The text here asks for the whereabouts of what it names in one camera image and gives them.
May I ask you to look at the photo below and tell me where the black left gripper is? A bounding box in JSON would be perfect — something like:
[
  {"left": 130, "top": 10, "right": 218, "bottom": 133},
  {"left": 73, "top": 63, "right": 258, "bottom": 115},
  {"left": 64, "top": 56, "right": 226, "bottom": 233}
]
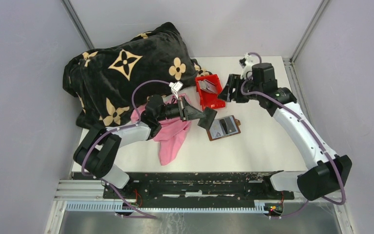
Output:
[{"left": 157, "top": 96, "right": 206, "bottom": 122}]

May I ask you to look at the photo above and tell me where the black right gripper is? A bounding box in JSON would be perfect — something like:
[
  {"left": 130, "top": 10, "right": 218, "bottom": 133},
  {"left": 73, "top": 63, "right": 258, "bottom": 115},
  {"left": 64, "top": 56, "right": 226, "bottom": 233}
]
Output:
[{"left": 217, "top": 73, "right": 262, "bottom": 103}]

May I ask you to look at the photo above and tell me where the red plastic bin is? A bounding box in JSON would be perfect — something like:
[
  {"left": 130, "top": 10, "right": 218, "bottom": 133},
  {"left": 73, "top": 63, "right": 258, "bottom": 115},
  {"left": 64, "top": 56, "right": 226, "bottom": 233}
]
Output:
[{"left": 195, "top": 75, "right": 226, "bottom": 110}]

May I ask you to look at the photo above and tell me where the black credit card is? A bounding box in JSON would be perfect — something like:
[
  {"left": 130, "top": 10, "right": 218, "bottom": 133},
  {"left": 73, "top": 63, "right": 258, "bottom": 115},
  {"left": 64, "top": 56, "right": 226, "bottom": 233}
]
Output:
[{"left": 197, "top": 107, "right": 217, "bottom": 130}]

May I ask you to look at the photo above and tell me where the stack of cards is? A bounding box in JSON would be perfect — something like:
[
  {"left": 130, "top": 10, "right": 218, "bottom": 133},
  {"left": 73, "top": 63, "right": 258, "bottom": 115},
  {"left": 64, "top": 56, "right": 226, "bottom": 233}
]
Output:
[{"left": 198, "top": 79, "right": 218, "bottom": 94}]

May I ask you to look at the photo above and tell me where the brown leather card holder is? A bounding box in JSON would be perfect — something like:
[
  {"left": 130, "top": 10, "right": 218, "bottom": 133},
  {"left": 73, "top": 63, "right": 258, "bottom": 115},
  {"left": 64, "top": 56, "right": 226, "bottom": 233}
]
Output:
[{"left": 207, "top": 115, "right": 241, "bottom": 141}]

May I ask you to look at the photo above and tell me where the dark credit card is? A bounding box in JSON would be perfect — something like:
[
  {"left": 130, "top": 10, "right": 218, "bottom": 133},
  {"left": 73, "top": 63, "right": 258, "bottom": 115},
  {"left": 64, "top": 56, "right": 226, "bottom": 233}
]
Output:
[{"left": 220, "top": 116, "right": 239, "bottom": 136}]

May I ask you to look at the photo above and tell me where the white credit card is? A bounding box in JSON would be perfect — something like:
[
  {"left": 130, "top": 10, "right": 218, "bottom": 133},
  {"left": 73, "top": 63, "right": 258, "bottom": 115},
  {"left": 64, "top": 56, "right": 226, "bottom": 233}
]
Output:
[{"left": 209, "top": 119, "right": 225, "bottom": 140}]

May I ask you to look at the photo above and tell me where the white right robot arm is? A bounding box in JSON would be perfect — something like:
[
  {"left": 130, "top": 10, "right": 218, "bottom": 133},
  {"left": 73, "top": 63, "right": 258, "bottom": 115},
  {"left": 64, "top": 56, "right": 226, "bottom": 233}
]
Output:
[{"left": 218, "top": 63, "right": 352, "bottom": 205}]

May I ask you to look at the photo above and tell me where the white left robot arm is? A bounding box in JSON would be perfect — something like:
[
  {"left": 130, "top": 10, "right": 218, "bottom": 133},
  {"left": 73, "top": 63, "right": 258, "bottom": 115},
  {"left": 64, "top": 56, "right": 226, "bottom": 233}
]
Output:
[{"left": 73, "top": 95, "right": 216, "bottom": 198}]

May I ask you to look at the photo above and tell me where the pink cloth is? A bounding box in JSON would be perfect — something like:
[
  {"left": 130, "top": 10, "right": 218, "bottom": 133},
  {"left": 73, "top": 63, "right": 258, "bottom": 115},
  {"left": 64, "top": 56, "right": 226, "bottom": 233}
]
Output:
[{"left": 131, "top": 94, "right": 194, "bottom": 167}]

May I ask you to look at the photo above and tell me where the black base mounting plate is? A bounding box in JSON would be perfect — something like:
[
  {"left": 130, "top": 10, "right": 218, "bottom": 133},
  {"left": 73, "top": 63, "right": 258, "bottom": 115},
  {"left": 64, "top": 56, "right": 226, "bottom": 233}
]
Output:
[{"left": 118, "top": 172, "right": 295, "bottom": 208}]

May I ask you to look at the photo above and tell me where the black floral blanket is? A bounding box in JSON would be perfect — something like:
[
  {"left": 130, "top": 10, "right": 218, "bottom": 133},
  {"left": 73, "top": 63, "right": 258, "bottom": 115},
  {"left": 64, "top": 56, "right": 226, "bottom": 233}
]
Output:
[{"left": 62, "top": 22, "right": 210, "bottom": 129}]

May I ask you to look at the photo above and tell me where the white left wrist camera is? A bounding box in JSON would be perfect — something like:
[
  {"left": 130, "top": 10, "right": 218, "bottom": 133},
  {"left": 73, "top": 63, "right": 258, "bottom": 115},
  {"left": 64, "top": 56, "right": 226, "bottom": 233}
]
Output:
[{"left": 168, "top": 81, "right": 183, "bottom": 99}]

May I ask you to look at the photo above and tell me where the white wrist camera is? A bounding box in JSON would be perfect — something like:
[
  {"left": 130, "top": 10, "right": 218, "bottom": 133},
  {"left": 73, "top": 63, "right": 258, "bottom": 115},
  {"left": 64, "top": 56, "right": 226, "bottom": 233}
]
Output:
[
  {"left": 239, "top": 53, "right": 259, "bottom": 69},
  {"left": 168, "top": 81, "right": 183, "bottom": 99}
]

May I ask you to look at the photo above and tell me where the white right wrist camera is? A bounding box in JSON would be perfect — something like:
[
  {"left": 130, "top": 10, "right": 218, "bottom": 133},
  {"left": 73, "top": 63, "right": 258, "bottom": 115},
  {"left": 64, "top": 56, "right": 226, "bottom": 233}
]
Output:
[{"left": 239, "top": 53, "right": 259, "bottom": 69}]

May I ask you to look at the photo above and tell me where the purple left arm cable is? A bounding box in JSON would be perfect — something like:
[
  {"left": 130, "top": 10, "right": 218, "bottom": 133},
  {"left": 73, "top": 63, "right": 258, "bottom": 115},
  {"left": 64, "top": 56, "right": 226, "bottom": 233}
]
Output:
[{"left": 81, "top": 79, "right": 178, "bottom": 219}]

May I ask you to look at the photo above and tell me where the aluminium rail frame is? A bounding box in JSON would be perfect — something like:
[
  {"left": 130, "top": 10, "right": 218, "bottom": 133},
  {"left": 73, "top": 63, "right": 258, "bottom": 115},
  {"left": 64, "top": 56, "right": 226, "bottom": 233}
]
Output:
[{"left": 45, "top": 178, "right": 354, "bottom": 234}]

